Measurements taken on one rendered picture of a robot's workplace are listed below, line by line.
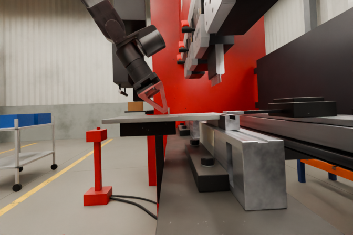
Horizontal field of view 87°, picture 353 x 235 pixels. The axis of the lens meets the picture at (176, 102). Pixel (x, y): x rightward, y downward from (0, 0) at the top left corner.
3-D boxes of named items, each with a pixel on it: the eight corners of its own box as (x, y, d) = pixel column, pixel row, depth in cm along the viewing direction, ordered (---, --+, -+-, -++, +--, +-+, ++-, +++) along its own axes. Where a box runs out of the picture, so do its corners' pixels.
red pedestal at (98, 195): (91, 197, 219) (89, 126, 222) (112, 195, 220) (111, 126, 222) (83, 206, 199) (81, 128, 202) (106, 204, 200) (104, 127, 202)
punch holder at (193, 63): (188, 72, 81) (186, 34, 82) (207, 71, 81) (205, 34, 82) (191, 63, 66) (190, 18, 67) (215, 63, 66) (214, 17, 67)
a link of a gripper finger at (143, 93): (176, 105, 53) (158, 77, 53) (177, 105, 45) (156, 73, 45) (156, 118, 52) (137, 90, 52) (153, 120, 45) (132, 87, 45)
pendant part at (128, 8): (125, 102, 198) (123, 23, 201) (149, 101, 202) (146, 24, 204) (116, 99, 148) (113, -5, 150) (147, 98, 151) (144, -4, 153)
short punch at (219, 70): (208, 86, 56) (207, 55, 56) (215, 86, 56) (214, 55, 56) (216, 82, 46) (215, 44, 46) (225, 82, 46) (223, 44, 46)
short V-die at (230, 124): (206, 122, 58) (206, 113, 58) (216, 122, 58) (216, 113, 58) (225, 130, 38) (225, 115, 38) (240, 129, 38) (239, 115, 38)
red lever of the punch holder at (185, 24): (179, 19, 63) (182, 28, 55) (191, 19, 63) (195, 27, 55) (179, 24, 64) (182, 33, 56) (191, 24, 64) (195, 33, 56)
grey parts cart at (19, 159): (17, 171, 325) (16, 117, 328) (57, 169, 332) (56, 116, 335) (-37, 195, 236) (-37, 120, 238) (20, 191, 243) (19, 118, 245)
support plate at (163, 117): (122, 119, 59) (122, 116, 59) (205, 116, 60) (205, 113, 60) (101, 124, 41) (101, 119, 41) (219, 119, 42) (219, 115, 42)
